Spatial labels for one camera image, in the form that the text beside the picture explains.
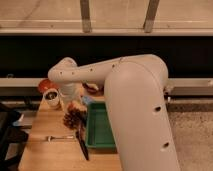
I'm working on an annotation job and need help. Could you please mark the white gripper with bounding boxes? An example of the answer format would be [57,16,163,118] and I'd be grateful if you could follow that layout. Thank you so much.
[59,83,78,102]

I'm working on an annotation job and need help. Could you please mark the dark grape bunch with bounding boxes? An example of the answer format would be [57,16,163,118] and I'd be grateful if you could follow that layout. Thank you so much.
[63,109,86,129]

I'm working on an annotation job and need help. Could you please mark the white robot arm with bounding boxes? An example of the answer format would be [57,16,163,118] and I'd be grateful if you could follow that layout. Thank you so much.
[48,54,180,171]

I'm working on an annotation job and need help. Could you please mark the red bowl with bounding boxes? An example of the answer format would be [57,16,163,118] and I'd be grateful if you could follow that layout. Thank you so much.
[38,78,58,93]

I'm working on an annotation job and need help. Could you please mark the red yellow apple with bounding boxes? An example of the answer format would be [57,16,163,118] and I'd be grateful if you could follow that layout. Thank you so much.
[68,101,86,111]

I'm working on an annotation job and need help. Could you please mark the white cup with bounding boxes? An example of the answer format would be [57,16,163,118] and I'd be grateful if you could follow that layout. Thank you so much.
[43,88,60,109]

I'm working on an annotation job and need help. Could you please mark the blue sponge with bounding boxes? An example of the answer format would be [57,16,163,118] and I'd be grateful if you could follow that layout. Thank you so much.
[82,96,93,105]

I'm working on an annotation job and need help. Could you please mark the green plastic tray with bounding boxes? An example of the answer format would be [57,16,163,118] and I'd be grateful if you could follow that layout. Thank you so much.
[86,102,116,149]

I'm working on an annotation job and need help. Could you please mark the silver fork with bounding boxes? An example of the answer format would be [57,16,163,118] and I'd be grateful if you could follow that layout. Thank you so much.
[45,135,75,142]

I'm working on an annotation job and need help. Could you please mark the black chair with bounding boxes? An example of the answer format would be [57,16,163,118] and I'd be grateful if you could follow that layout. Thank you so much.
[0,102,28,171]

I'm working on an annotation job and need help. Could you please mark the black handled knife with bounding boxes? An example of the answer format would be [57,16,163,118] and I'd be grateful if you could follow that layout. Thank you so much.
[76,128,89,161]

